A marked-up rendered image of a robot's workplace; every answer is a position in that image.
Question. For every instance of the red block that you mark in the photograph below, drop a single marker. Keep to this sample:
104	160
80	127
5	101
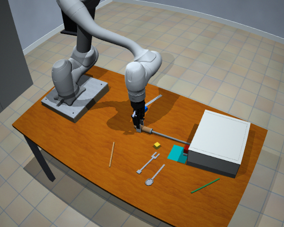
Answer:
186	149

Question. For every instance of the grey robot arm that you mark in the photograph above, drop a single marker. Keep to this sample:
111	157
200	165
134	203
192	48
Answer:
66	73

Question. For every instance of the grey spoon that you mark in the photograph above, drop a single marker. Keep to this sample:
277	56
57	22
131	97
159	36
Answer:
149	181

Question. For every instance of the teal square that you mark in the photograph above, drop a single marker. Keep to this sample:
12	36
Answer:
176	154

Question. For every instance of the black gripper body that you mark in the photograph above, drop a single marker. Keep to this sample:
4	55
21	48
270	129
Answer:
137	106

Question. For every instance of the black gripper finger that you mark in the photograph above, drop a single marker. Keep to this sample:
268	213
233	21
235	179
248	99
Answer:
142	115
136	120

